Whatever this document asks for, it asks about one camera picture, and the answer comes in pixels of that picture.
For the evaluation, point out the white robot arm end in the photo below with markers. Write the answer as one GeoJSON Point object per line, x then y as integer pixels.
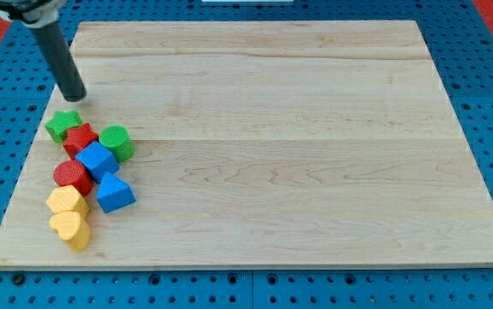
{"type": "Point", "coordinates": [31, 13]}

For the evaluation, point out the light wooden board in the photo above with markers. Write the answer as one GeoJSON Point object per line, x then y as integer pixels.
{"type": "Point", "coordinates": [264, 145]}

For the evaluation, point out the green cylinder block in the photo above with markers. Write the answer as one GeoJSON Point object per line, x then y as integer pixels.
{"type": "Point", "coordinates": [117, 140]}

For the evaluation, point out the blue triangle block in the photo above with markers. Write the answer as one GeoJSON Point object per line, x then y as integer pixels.
{"type": "Point", "coordinates": [114, 193]}

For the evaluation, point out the blue cube block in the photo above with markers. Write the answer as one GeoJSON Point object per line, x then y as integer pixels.
{"type": "Point", "coordinates": [97, 160]}

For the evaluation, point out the red star block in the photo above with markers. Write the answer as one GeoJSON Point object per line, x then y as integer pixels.
{"type": "Point", "coordinates": [78, 138]}

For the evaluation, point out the red cylinder block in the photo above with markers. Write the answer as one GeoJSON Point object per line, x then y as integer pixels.
{"type": "Point", "coordinates": [73, 173]}

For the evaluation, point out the yellow hexagon block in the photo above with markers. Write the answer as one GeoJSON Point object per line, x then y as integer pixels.
{"type": "Point", "coordinates": [67, 198]}

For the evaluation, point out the green star block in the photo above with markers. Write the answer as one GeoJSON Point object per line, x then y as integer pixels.
{"type": "Point", "coordinates": [59, 124]}

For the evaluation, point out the yellow heart block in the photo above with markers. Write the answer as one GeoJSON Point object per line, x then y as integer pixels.
{"type": "Point", "coordinates": [71, 228]}

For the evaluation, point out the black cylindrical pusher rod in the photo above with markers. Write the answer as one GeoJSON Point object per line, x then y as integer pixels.
{"type": "Point", "coordinates": [56, 52]}

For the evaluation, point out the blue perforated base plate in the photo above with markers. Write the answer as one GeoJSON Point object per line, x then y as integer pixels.
{"type": "Point", "coordinates": [459, 35]}

